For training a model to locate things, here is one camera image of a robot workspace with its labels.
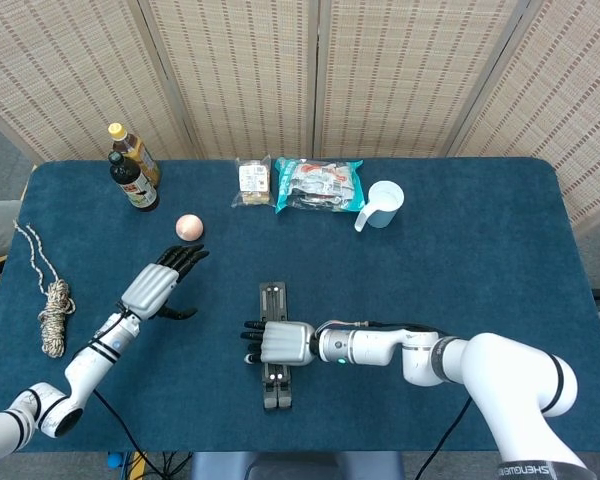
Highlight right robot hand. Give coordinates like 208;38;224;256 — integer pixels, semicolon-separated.
239;319;317;367

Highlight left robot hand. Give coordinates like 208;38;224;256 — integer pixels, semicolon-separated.
121;244;210;321

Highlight grey notched plastic rack frame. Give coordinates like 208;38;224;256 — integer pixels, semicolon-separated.
258;282;295;412

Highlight pale pink ball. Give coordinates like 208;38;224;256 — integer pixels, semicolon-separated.
175;213;205;243

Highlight dark sauce bottle black cap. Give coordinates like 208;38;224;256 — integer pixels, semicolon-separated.
107;150;160;213

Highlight blue-gray chair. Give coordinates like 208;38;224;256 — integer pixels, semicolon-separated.
189;451;406;480

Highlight tea bottle yellow cap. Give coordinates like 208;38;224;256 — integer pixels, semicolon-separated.
107;122;162;190

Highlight clear bag of sandwich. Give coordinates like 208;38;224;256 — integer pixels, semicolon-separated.
230;154;276;210

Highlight blue table cloth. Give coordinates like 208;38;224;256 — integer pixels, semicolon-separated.
0;157;600;454

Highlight teal snack bag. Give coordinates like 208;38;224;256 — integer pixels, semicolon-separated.
272;156;365;215

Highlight woven bamboo folding screen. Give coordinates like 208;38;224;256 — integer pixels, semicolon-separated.
0;0;600;239

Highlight beige coiled rope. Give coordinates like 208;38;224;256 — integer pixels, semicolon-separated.
12;219;76;360

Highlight light blue handled cup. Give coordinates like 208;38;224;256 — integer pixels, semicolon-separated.
353;180;406;234

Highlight black floor cables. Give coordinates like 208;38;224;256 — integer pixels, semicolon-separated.
147;451;194;480

